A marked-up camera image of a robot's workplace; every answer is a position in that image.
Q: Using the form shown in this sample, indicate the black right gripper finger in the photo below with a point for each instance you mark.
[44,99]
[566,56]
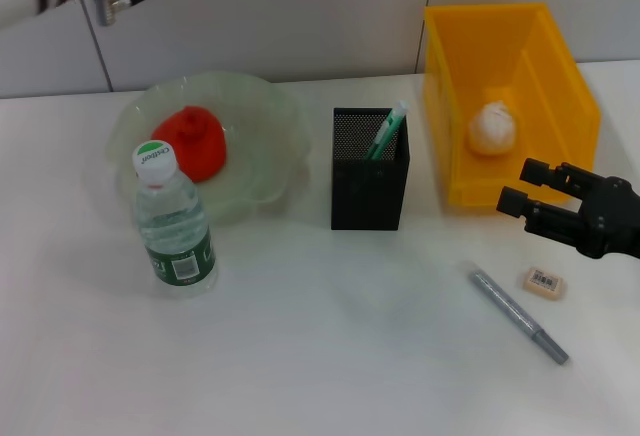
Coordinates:
[550,218]
[560,176]

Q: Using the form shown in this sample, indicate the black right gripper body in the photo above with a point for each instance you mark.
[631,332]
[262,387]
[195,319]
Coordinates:
[612,221]

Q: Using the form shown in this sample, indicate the beige eraser with barcode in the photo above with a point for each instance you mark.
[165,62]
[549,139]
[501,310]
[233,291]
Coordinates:
[542,282]

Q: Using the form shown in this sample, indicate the white paper ball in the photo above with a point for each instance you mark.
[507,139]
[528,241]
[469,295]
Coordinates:
[492,128]

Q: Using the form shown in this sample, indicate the grey marker pen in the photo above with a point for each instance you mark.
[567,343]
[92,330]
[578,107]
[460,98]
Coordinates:
[505,306]

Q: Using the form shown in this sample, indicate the mint green utility knife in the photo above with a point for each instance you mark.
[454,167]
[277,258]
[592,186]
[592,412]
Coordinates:
[387,131]

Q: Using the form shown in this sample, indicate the red-orange toy orange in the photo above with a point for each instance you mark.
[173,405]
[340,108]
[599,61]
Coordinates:
[200,146]

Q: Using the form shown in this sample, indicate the clear bottle green label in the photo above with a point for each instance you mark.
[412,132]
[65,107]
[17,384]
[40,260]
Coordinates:
[175,236]

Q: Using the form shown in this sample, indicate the black mesh pen holder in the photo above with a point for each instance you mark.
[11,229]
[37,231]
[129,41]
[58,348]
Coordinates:
[367,196]

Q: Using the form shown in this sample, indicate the translucent green fruit plate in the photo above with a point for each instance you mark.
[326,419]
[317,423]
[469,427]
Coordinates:
[265,156]

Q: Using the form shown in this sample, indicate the yellow plastic bin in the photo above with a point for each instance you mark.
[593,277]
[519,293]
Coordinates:
[450,81]

